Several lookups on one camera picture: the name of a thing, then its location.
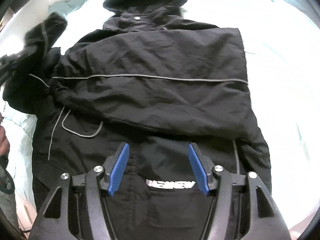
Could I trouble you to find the black jacket with grey piping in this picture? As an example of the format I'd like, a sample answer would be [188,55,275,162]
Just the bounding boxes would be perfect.
[3,0,271,239]

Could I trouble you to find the person's left hand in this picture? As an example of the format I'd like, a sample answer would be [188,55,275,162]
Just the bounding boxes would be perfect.
[0,114,10,157]

